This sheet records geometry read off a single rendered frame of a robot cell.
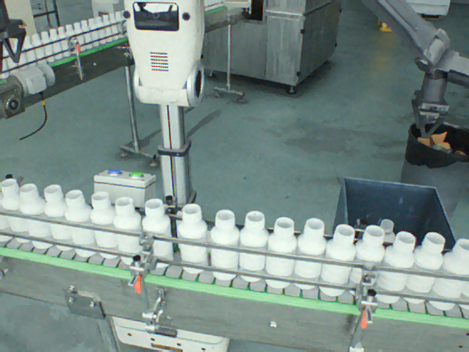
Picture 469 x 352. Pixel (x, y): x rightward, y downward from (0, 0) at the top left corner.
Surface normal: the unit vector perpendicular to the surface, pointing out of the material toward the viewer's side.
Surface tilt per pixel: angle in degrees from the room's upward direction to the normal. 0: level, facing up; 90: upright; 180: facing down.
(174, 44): 90
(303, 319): 90
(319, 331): 90
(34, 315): 0
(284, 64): 87
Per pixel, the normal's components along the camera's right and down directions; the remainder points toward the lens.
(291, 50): -0.49, 0.51
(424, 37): 0.34, 0.34
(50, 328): 0.01, -0.83
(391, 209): -0.19, 0.54
